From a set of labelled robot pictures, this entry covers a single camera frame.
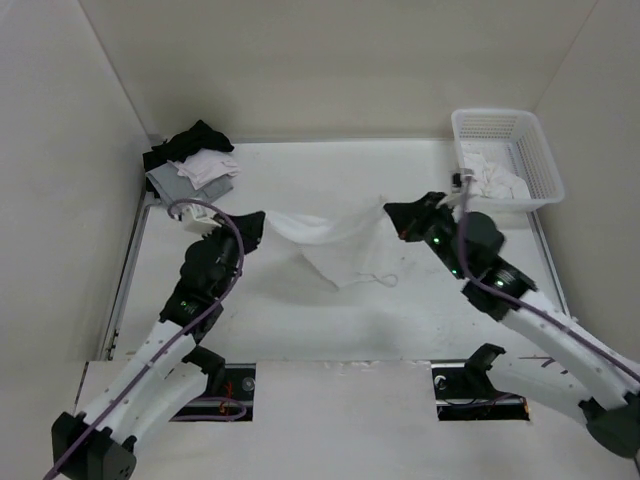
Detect black folded tank top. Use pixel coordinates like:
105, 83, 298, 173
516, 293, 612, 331
142, 120, 234, 172

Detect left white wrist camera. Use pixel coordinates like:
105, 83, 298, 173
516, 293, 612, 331
173, 203, 221, 235

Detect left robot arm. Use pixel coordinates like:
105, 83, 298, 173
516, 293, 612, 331
46, 211, 266, 479

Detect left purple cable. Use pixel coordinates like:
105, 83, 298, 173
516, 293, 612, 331
43, 199, 246, 480

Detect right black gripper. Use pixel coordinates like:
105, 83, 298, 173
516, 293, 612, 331
385, 190, 468, 279

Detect grey folded tank top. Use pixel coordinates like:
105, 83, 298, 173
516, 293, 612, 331
146, 163, 233, 207

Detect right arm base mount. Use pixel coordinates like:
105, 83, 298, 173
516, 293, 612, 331
431, 344, 530, 422

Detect metal table frame rail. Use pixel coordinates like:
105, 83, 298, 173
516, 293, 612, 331
92, 177, 156, 360

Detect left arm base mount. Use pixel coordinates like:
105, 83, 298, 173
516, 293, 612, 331
172, 346, 256, 422

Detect white tank tops in basket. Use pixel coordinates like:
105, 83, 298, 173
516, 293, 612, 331
461, 142, 531, 200

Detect white plastic basket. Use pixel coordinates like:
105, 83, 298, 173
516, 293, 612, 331
451, 108, 565, 213

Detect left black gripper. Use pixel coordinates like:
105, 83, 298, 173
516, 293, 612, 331
202, 211, 265, 298

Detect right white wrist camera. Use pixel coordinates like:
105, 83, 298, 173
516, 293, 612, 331
451, 168, 475, 196

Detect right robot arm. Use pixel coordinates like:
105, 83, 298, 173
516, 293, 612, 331
384, 192, 639, 459

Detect white tank top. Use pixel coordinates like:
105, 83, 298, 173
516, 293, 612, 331
266, 196, 399, 289

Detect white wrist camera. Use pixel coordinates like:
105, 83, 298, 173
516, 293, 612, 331
451, 168, 475, 196
173, 203, 221, 235

